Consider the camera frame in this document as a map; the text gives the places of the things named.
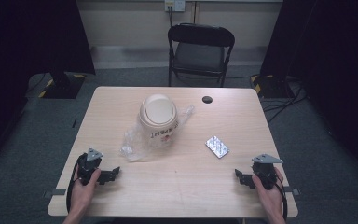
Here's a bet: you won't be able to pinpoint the black stand base striped tape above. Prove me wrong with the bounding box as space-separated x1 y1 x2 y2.
250 74 294 100
37 72 87 100

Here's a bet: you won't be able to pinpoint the person's right hand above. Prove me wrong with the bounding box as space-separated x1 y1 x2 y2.
251 167 285 216

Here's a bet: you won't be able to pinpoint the person's left hand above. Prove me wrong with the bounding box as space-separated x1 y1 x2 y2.
70 167 103 207

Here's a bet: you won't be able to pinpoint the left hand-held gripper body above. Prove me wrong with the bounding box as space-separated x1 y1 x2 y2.
76 147 110 187

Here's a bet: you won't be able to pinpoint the clear plastic bag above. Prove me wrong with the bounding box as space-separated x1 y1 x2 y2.
118 104 196 162

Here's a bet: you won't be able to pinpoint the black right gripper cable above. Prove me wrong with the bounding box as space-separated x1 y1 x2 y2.
271 178 289 221

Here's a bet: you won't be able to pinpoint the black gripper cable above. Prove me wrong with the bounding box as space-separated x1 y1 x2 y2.
271 178 289 221
65 154 85 214

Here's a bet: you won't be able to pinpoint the grey table edge bracket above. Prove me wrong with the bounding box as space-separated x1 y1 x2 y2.
43 188 67 200
282 186 301 197

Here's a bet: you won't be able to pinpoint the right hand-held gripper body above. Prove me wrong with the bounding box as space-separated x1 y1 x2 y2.
250 152 284 191

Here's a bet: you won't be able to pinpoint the white wall socket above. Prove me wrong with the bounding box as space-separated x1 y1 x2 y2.
164 0 186 13

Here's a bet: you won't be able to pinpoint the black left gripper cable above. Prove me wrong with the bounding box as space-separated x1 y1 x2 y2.
65 154 85 214

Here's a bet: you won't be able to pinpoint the dark curtain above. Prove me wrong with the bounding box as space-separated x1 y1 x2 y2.
0 0 96 171
259 0 358 183

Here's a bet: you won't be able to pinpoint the black folding chair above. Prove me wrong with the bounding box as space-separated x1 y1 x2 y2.
167 22 236 89

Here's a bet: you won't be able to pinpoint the black floor cables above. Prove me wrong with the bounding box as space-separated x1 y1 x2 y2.
261 78 308 125

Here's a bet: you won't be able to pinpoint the silver pill blister pack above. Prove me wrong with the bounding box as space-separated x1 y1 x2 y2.
204 135 230 160

